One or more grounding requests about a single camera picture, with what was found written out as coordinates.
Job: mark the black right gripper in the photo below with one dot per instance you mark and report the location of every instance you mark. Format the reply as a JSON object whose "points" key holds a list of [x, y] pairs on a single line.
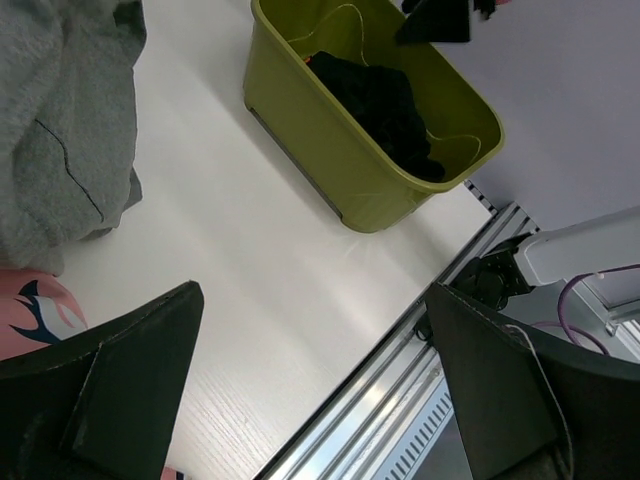
{"points": [[440, 21]]}

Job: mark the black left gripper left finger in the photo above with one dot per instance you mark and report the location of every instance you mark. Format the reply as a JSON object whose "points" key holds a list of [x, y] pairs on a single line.
{"points": [[102, 404]]}

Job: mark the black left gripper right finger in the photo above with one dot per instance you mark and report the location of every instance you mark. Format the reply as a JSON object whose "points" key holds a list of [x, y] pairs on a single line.
{"points": [[530, 405]]}

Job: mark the black shorts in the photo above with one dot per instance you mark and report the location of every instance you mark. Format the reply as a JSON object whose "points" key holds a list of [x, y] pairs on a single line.
{"points": [[381, 101]]}

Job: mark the grey shorts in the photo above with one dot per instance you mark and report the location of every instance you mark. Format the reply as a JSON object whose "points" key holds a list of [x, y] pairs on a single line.
{"points": [[68, 125]]}

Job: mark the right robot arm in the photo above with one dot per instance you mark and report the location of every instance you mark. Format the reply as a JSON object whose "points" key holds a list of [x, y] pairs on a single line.
{"points": [[602, 245]]}

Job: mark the pink patterned shorts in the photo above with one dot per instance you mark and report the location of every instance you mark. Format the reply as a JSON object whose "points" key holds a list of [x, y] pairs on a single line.
{"points": [[36, 312]]}

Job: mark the olive green plastic basket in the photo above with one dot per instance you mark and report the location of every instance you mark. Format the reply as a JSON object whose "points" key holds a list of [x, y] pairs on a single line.
{"points": [[357, 178]]}

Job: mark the slotted cable duct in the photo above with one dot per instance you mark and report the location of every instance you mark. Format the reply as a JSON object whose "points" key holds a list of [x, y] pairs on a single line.
{"points": [[418, 439]]}

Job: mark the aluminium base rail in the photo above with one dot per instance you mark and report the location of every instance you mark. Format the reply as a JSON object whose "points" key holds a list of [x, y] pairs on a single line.
{"points": [[355, 428]]}

